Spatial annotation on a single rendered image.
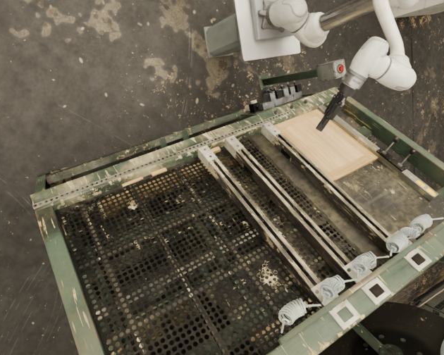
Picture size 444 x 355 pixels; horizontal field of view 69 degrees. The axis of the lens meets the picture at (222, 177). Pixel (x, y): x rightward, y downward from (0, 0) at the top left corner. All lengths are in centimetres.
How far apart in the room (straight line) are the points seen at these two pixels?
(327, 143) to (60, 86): 192
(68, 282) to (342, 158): 164
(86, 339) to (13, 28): 206
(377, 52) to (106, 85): 193
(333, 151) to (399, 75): 75
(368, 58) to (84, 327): 155
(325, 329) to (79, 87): 224
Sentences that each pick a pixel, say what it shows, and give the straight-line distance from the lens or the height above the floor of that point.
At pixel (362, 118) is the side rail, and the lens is 259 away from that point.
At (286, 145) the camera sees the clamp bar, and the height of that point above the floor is 112.
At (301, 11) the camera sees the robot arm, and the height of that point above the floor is 108.
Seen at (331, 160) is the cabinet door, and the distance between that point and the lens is 212.
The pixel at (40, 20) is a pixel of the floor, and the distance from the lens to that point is 278.
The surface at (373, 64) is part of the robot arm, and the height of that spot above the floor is 175.
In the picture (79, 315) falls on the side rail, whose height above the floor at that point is 140.
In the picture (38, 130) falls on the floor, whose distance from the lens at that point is 270.
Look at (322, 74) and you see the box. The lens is 266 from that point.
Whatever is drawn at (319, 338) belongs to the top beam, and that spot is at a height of 189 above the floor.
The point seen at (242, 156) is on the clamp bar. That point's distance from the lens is 192.
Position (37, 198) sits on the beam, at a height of 85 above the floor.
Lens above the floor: 269
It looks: 60 degrees down
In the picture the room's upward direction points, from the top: 108 degrees clockwise
